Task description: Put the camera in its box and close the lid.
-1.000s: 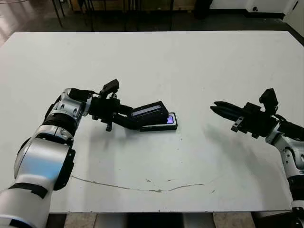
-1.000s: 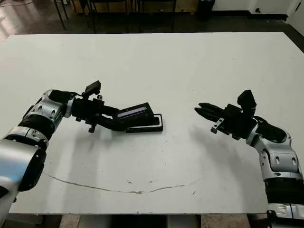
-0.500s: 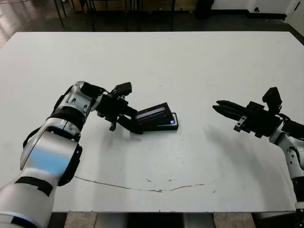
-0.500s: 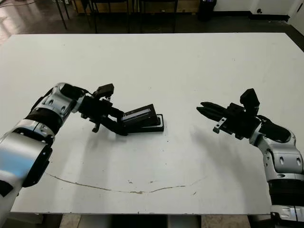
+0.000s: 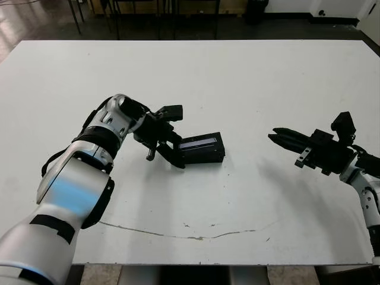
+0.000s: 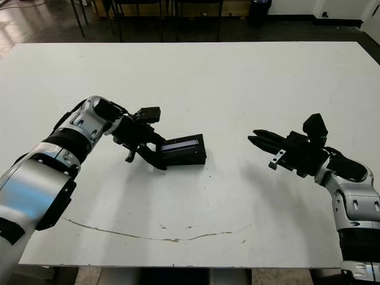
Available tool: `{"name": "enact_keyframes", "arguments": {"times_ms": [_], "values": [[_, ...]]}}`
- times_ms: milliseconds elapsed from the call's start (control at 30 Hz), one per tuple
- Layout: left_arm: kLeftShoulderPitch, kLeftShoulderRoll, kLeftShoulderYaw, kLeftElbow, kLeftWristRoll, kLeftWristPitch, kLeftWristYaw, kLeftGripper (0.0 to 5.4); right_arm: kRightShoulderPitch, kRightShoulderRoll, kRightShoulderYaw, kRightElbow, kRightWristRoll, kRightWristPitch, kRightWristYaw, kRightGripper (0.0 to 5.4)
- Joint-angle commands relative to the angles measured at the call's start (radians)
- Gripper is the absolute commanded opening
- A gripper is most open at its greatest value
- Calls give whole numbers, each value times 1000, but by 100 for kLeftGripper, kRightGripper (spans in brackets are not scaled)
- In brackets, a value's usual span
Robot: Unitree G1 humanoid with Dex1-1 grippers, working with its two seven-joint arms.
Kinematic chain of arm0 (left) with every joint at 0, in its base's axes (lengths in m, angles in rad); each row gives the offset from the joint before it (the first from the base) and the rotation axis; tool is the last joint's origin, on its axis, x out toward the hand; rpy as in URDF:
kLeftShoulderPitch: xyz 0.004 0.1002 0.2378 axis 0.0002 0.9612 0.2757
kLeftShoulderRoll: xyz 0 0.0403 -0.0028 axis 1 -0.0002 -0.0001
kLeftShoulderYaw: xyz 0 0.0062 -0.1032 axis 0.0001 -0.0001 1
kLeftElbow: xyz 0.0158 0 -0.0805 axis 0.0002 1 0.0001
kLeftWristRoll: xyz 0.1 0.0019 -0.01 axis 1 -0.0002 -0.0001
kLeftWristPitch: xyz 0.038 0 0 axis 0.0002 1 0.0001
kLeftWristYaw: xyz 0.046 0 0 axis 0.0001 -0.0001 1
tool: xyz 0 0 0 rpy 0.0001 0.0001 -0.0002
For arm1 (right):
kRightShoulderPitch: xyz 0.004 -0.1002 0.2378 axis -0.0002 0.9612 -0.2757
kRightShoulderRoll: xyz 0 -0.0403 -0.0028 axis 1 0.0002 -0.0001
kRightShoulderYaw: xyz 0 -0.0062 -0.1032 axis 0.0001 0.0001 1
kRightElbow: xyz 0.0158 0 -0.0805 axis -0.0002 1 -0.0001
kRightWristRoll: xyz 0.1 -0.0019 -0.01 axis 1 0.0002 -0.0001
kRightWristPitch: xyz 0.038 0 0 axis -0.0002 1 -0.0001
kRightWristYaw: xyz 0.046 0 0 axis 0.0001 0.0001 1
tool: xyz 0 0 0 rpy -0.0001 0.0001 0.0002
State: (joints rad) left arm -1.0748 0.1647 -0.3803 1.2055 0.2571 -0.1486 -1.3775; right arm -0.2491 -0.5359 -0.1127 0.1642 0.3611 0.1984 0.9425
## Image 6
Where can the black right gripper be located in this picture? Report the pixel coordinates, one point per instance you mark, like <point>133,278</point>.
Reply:
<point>305,157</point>

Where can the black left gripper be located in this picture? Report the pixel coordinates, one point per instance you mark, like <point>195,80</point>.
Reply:
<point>133,133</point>

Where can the black box lid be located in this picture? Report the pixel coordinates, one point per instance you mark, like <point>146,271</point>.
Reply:
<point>181,144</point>

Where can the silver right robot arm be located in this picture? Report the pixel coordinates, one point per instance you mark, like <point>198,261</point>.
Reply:
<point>356,205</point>

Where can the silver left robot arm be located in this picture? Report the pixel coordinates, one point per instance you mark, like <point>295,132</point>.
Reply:
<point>38,184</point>

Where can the black trash bin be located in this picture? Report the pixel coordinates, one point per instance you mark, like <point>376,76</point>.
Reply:
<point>259,13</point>

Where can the dark grey robot body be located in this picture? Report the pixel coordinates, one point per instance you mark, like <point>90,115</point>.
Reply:
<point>175,277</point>

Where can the black metal table leg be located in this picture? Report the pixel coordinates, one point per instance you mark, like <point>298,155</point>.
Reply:
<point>79,19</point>

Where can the white door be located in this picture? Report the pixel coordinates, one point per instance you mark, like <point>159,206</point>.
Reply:
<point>374,20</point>

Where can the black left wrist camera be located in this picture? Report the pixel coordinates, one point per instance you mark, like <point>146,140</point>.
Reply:
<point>150,114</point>

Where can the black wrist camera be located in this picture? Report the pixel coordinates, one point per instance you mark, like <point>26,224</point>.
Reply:
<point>316,127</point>
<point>150,114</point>

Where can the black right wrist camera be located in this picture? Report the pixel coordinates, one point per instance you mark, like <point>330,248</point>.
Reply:
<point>316,127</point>

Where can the black wall baseboard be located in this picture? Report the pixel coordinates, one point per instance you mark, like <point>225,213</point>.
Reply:
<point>332,22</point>

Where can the round black wall fixture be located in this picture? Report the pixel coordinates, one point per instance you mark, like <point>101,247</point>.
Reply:
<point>325,14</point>

